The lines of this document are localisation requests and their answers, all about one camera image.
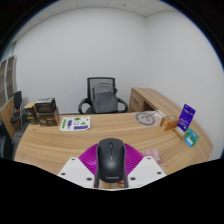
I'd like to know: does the pink cartoon print mouse pad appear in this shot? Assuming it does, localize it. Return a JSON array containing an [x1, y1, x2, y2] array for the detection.
[[141, 148, 164, 165]]

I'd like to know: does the blue pack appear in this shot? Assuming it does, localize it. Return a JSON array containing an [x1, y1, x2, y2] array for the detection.
[[184, 135, 196, 148]]

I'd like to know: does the green pack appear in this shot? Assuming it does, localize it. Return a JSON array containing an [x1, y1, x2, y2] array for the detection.
[[185, 127, 200, 144]]

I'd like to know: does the large open brown box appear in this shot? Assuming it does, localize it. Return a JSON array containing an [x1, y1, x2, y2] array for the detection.
[[34, 97, 61, 127]]

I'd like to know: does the small brown cardboard box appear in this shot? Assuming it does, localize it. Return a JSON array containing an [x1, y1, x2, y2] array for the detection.
[[23, 101, 38, 124]]

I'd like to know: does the black sofa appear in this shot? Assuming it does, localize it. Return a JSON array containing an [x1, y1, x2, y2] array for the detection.
[[0, 121, 14, 160]]

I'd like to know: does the purple card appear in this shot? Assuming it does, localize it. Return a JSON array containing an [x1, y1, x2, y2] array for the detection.
[[177, 103, 197, 132]]

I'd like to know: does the round grey pad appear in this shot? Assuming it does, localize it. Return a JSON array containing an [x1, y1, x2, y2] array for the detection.
[[134, 111, 157, 127]]

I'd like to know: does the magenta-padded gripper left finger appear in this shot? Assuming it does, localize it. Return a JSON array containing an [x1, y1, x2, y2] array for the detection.
[[57, 143, 99, 189]]

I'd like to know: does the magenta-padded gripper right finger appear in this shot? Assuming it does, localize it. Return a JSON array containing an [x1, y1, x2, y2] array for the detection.
[[123, 143, 168, 188]]

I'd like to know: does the orange box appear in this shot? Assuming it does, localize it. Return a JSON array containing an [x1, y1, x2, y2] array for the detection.
[[159, 115, 180, 132]]

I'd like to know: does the grey backpack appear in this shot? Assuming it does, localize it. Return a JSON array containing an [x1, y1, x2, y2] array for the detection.
[[91, 82, 119, 114]]

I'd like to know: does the white printed paper sheet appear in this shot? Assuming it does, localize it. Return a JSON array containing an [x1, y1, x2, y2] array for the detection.
[[58, 115, 91, 132]]

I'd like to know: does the black mesh office chair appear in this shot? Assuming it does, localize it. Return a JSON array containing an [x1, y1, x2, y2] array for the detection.
[[77, 77, 129, 115]]

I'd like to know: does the wooden shelf unit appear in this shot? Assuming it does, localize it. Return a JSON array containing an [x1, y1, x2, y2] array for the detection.
[[0, 54, 21, 138]]

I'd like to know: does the wooden card stand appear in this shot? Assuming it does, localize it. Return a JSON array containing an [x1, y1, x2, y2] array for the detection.
[[173, 126, 188, 140]]

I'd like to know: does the black visitor chair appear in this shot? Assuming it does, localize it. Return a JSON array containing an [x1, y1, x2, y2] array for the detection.
[[9, 90, 29, 129]]

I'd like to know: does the black computer mouse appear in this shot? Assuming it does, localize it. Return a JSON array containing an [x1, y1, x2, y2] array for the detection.
[[93, 137, 129, 189]]

